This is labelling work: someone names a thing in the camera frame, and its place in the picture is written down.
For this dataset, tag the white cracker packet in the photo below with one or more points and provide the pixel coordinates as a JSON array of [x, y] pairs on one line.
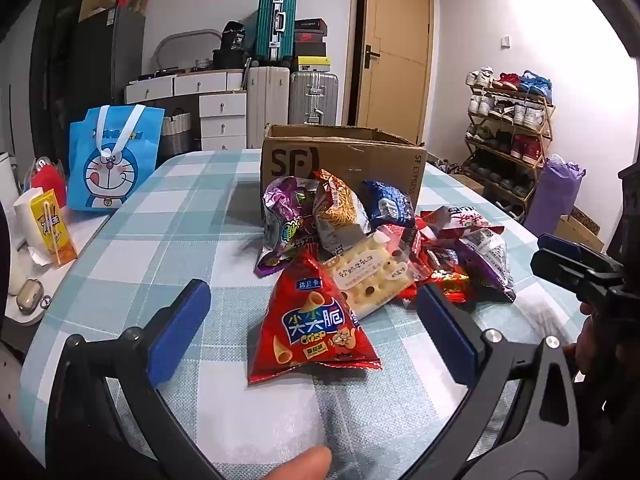
[[365, 270]]

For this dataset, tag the wooden shoe rack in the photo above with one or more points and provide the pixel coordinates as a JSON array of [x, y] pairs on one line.
[[546, 125]]

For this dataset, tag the small white basket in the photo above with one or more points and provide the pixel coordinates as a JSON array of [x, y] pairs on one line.
[[202, 64]]

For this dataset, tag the dark red snack packet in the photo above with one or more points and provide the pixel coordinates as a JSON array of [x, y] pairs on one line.
[[435, 255]]

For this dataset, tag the white side table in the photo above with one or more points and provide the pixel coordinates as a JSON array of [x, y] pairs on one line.
[[85, 232]]

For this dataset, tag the black storage box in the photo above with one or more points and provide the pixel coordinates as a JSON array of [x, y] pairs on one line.
[[230, 59]]

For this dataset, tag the patterned cardboard box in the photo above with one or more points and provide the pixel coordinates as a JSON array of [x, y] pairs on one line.
[[580, 232]]

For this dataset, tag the purple gift bag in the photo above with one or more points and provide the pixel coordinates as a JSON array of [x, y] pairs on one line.
[[552, 200]]

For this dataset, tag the thin black shoe box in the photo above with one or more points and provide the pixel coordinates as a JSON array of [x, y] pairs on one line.
[[311, 24]]

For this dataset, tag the grey arched frame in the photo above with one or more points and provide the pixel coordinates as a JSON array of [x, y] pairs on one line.
[[187, 34]]

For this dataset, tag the small plain cardboard box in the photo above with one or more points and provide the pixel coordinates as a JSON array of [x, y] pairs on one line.
[[467, 185]]

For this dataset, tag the wooden door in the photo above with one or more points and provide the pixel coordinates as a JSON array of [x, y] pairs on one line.
[[395, 45]]

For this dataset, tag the white suitcase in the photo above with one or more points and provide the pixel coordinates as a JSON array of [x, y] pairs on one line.
[[267, 105]]

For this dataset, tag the silver suitcase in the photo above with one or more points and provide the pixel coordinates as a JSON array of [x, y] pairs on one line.
[[312, 97]]

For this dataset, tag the white tissue roll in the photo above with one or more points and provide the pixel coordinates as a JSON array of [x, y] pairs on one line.
[[25, 210]]

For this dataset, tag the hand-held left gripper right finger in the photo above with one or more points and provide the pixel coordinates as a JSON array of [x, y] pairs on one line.
[[445, 330]]

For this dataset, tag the teal suitcase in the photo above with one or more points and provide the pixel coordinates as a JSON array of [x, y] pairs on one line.
[[275, 25]]

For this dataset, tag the blue cartoon tote bag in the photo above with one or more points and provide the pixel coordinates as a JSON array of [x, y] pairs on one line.
[[115, 170]]

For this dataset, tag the purple snack bag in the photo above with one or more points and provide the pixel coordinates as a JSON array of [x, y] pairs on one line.
[[282, 230]]

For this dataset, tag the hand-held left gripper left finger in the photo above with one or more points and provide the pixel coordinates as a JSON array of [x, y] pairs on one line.
[[180, 330]]

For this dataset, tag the plain black shoe box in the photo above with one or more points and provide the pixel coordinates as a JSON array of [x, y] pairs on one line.
[[311, 49]]

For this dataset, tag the blue plaid tablecloth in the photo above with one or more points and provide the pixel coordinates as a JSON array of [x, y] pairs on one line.
[[175, 220]]

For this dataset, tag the pile of black white shoes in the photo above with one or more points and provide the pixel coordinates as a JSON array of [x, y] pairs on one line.
[[450, 166]]

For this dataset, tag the orange noodle snack bag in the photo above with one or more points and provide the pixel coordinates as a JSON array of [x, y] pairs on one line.
[[337, 210]]

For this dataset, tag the brown cardboard box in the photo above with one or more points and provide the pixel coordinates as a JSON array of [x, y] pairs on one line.
[[345, 160]]

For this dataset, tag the black printed bag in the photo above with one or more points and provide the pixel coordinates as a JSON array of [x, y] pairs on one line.
[[234, 35]]

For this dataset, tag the person's left hand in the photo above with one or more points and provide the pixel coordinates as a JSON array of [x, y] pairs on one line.
[[295, 465]]

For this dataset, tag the white drawer desk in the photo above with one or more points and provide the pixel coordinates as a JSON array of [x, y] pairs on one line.
[[220, 110]]

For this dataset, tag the woven laundry basket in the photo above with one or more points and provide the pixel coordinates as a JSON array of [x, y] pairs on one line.
[[176, 132]]

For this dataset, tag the beige earbud case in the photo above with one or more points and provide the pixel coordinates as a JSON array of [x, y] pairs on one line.
[[30, 297]]

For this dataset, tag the blue snack packet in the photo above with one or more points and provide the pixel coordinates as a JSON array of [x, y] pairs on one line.
[[387, 205]]

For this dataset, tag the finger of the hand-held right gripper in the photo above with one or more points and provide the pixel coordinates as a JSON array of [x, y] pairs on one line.
[[565, 272], [560, 246]]

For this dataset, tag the yellow drink carton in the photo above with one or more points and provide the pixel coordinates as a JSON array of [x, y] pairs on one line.
[[50, 230]]

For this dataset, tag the yellow black shoe box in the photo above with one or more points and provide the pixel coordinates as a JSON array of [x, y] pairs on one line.
[[311, 64]]

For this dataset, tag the red pouch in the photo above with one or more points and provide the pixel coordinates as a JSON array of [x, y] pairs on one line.
[[50, 182]]

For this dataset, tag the rows of assorted shoes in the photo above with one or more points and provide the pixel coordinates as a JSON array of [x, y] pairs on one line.
[[520, 147]]

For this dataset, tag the dark grey refrigerator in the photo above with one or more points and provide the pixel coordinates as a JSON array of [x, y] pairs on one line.
[[100, 70]]

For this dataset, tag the purple white snack packet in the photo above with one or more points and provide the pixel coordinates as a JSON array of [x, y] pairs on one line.
[[487, 260]]

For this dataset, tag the red cone snack bag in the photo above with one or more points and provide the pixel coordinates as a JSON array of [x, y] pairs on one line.
[[310, 325]]

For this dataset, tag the person's right hand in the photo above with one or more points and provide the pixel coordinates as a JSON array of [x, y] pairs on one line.
[[582, 355]]

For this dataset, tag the red white snack bag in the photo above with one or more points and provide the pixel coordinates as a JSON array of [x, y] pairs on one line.
[[460, 220]]

